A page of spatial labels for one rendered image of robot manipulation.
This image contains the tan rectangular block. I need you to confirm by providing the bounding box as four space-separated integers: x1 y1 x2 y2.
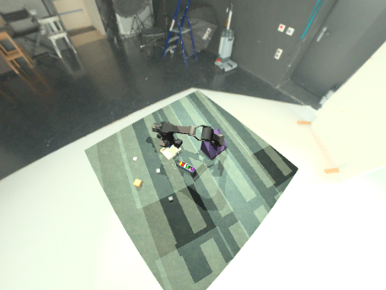
134 180 142 187

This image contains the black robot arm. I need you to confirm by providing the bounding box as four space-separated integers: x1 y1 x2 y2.
152 121 224 148

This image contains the cream shallow square tray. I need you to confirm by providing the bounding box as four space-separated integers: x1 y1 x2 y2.
160 144 181 160

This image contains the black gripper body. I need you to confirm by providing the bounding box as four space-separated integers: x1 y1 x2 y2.
156 133 183 148

